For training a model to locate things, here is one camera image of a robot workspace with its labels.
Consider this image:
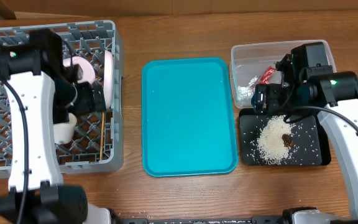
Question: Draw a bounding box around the wooden chopstick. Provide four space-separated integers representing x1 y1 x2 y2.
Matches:
99 112 106 161

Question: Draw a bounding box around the red snack wrapper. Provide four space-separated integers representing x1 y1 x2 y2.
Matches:
237 66 278 100

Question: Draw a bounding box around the small white plate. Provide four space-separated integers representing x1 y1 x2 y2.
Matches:
63 56 96 84

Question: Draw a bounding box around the large white plate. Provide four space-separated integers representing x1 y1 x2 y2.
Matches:
103 50 114 109

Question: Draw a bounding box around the brown food scrap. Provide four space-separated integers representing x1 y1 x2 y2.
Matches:
282 134 294 147

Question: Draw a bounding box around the white cup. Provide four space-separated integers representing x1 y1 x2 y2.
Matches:
53 113 77 144

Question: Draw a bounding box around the pile of rice grains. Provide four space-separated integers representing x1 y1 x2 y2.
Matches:
244 114 319 166

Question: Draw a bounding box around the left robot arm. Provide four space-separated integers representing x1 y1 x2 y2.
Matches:
0 29 114 223

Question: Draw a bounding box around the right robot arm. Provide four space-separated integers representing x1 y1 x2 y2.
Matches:
251 42 358 223

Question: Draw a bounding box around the grey dishwasher rack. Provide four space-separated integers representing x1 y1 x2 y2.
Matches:
0 20 124 179

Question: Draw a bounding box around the clear plastic bin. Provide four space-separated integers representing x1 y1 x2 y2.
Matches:
230 39 340 109

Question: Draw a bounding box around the black tray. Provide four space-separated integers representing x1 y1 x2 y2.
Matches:
238 108 332 166

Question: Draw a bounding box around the teal plastic tray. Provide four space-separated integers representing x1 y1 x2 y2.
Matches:
141 57 239 177

